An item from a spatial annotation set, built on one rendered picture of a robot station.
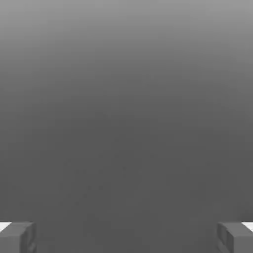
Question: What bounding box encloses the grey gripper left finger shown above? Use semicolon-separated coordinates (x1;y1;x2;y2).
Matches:
0;221;38;253

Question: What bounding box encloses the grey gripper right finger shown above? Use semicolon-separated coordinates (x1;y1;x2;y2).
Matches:
216;221;253;253

